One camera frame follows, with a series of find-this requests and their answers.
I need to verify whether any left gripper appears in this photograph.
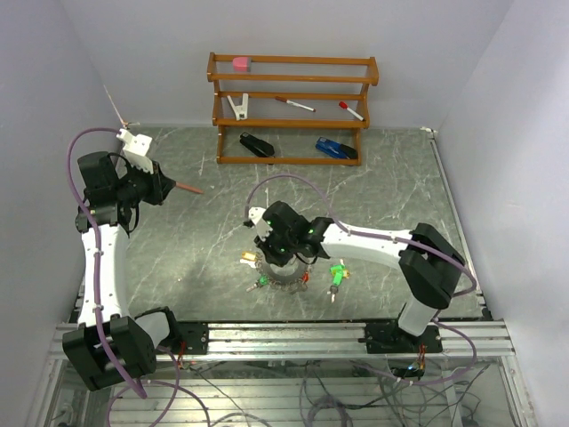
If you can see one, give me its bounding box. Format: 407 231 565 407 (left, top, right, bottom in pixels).
115 158 176 206

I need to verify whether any metal key ring disc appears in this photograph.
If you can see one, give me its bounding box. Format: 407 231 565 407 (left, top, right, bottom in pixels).
255 259 311 294

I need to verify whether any yellow tag key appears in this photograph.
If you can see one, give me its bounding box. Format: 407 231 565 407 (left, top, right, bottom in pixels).
240 251 257 268

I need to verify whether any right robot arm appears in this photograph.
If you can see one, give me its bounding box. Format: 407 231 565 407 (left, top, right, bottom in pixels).
246 201 467 352

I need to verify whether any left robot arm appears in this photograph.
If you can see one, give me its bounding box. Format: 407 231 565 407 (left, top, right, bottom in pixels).
62 151 181 391

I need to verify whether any red pencil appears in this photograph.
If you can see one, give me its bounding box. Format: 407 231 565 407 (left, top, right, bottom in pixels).
175 182 204 195

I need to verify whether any green tag key upper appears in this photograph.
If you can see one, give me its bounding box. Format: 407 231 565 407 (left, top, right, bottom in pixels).
330 264 350 278

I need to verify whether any green tag key lower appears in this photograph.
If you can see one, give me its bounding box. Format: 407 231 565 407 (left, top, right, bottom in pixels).
328 273 344 303

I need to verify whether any wooden shelf rack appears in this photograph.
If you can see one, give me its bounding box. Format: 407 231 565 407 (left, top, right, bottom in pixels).
206 52 380 165

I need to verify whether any black stapler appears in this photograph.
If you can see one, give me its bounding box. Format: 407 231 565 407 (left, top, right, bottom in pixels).
239 133 275 158

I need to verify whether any white clip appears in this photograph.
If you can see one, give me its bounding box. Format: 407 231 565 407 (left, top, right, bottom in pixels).
227 93 249 121

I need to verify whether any blue stapler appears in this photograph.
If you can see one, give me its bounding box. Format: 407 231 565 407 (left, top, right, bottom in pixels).
315 137 358 159

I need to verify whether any red white marker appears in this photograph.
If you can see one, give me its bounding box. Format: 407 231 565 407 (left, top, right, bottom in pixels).
275 96 316 113

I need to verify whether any pink eraser block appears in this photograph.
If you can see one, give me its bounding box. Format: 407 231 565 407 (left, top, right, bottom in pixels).
232 56 252 73

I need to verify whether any red capped marker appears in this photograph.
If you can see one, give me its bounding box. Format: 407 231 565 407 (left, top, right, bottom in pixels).
339 101 365 121

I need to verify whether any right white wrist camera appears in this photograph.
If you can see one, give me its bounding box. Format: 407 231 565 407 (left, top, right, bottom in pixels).
244 206 273 242

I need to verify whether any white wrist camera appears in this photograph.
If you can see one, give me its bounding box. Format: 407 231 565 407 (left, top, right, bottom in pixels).
116 129 154 174
244 206 273 242

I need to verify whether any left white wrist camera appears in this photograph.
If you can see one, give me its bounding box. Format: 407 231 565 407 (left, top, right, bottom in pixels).
116 129 154 174

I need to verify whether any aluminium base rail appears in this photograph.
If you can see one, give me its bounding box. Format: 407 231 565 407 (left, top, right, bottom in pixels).
52 320 517 361

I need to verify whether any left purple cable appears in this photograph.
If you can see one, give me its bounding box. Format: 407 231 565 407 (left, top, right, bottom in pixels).
66 127 210 427

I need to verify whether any purple cable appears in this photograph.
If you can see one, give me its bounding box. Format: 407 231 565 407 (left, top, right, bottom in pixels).
66 127 210 427
244 174 479 388

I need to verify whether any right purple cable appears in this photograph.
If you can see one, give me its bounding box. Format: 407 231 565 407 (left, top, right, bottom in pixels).
244 174 479 388

